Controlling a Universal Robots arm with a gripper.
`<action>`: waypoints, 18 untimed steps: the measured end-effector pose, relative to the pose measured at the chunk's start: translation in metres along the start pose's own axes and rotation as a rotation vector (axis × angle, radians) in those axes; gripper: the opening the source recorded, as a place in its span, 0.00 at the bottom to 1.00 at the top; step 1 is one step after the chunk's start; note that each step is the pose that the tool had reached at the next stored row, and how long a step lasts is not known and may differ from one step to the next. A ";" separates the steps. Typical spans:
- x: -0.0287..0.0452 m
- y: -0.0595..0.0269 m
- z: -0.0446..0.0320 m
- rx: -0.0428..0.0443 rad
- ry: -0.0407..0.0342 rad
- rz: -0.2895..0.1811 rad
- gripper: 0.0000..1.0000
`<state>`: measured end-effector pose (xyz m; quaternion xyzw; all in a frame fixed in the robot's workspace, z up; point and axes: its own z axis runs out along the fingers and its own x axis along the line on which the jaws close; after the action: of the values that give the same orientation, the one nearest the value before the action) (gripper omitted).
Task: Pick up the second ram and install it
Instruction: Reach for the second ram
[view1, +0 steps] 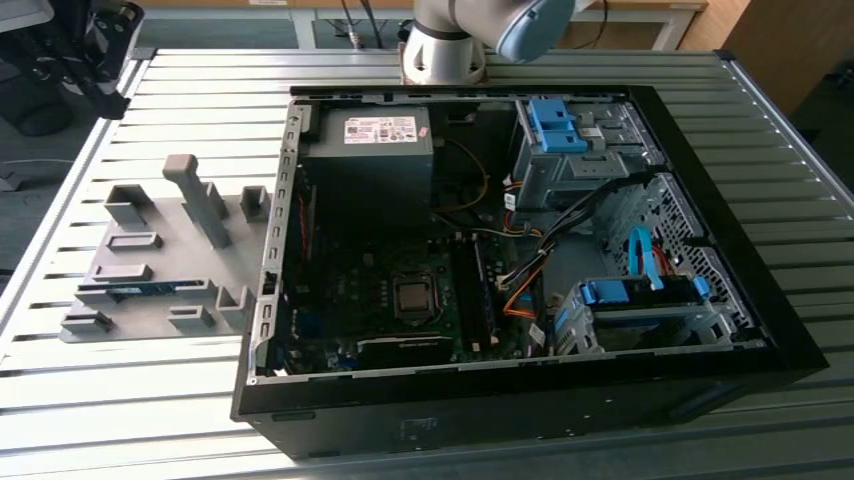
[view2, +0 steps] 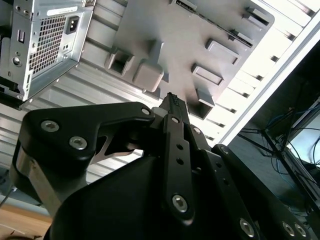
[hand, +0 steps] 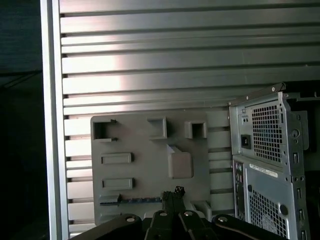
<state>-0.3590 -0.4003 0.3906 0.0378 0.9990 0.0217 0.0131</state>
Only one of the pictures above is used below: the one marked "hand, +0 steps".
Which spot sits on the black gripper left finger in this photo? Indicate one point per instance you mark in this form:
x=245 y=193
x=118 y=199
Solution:
x=160 y=225

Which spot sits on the grey power supply unit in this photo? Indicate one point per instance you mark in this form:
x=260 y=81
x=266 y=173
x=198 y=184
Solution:
x=243 y=120

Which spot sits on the blue-green RAM stick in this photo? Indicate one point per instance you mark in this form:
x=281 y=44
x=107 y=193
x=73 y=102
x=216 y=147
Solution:
x=140 y=200

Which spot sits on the black open PC case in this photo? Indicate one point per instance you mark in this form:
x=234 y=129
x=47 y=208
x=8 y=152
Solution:
x=287 y=160

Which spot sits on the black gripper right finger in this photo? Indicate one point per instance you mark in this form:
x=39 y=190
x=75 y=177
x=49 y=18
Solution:
x=192 y=225

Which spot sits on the grey parts rack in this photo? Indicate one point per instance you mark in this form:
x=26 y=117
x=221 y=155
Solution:
x=142 y=165

